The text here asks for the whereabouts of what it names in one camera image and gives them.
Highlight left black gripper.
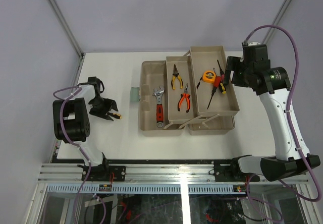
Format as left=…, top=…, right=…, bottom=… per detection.
left=89, top=96, right=118, bottom=120

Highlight yellow-black stubby screwdriver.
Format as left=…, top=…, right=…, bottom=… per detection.
left=107, top=113, right=122, bottom=120

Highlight pink-handled screwdriver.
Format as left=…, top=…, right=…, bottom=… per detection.
left=217, top=60, right=225, bottom=84

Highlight red-handled long screwdriver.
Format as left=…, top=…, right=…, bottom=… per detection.
left=207, top=76, right=221, bottom=108

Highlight orange tape measure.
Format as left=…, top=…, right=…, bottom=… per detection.
left=196, top=71, right=217, bottom=89

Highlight grey-green toolbox latch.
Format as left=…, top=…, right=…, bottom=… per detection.
left=130, top=87, right=141, bottom=102

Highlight red-handled adjustable wrench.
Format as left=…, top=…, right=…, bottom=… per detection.
left=153, top=86, right=165, bottom=128

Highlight beige toolbox with smoky lid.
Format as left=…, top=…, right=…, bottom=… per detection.
left=139, top=46, right=240, bottom=137

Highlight orange-handled pliers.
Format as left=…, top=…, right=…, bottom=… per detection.
left=177, top=83, right=192, bottom=114

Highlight yellow needle-nose pliers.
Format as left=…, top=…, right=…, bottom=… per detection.
left=171, top=64, right=183, bottom=90

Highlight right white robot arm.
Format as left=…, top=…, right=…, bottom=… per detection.
left=224, top=42, right=320, bottom=182

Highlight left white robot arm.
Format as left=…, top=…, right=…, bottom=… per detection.
left=52, top=77, right=122, bottom=182

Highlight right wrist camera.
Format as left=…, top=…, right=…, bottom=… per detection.
left=242, top=40, right=260, bottom=48

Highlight aluminium mounting rail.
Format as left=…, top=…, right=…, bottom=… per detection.
left=37, top=162, right=309, bottom=184

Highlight slotted cable duct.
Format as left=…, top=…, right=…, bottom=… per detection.
left=47, top=183, right=237, bottom=194

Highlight right aluminium frame post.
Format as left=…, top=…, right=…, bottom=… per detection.
left=261, top=0, right=293, bottom=45

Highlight aluminium frame post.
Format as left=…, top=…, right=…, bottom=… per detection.
left=47, top=0, right=84, bottom=58
left=261, top=0, right=293, bottom=45

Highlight left aluminium frame post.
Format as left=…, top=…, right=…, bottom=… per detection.
left=47, top=0, right=84, bottom=58

